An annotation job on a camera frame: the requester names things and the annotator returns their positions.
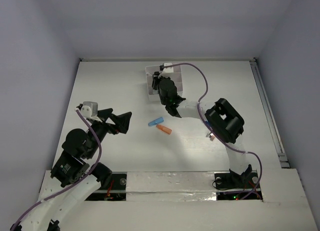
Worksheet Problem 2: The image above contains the blue highlighter marker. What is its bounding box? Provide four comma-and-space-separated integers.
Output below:
148, 116, 164, 127

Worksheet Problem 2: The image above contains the orange highlighter marker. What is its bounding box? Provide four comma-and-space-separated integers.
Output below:
156, 124, 172, 135

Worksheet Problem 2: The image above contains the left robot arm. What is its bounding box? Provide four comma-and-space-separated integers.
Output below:
10, 101, 132, 231

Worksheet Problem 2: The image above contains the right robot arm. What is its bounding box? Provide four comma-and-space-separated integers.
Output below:
151, 71, 252, 189

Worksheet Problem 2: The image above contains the white organizer tray left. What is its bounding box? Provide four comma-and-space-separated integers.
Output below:
145, 65, 160, 102

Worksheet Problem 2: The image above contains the white organizer tray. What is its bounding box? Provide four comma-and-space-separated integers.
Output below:
161, 62, 183, 96
145, 65, 160, 102

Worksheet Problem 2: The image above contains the white organizer tray right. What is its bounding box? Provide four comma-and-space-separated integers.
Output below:
161, 62, 183, 96

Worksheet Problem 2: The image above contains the pink white correction tape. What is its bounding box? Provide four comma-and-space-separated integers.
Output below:
206, 132, 216, 141

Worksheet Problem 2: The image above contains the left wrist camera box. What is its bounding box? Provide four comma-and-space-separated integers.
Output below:
76, 101, 98, 118

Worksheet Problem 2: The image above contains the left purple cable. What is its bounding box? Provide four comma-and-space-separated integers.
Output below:
9, 109, 103, 231

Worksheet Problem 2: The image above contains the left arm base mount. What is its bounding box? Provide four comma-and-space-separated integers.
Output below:
96, 172, 127, 201

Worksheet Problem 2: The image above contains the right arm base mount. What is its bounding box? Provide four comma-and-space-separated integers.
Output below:
212, 172, 258, 201

